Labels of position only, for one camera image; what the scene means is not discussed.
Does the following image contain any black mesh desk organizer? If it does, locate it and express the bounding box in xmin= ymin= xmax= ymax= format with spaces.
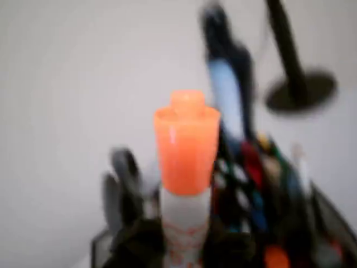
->
xmin=90 ymin=131 xmax=357 ymax=268

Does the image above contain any orange capped white marker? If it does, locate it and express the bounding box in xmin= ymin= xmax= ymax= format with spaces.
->
xmin=152 ymin=89 xmax=221 ymax=268

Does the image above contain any black round base stand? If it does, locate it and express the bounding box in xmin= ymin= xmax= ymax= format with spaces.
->
xmin=263 ymin=0 xmax=337 ymax=113

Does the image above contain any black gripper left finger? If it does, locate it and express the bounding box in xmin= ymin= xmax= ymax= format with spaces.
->
xmin=102 ymin=217 xmax=168 ymax=268

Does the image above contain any blue and black pen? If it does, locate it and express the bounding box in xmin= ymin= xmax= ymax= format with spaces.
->
xmin=199 ymin=2 xmax=256 ymax=147

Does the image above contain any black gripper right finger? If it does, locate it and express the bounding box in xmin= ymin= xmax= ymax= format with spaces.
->
xmin=205 ymin=223 xmax=262 ymax=268

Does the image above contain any red pen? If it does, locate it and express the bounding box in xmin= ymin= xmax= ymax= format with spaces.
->
xmin=241 ymin=141 xmax=263 ymax=192

